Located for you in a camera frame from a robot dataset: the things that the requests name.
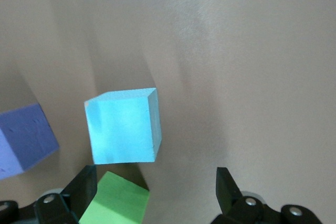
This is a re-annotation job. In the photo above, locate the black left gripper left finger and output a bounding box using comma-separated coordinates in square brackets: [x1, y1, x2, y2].
[34, 165, 98, 224]

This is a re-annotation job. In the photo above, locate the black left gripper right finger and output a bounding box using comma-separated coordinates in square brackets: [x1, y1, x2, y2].
[209, 166, 281, 224]

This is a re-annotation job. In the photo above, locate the green foam cube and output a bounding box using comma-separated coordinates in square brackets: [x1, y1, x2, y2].
[78, 170, 151, 224]

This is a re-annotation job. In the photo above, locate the cyan foam cube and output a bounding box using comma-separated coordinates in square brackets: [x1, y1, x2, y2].
[83, 87, 162, 165]

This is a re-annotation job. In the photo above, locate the purple foam cube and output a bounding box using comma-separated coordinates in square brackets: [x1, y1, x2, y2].
[0, 102, 60, 182]

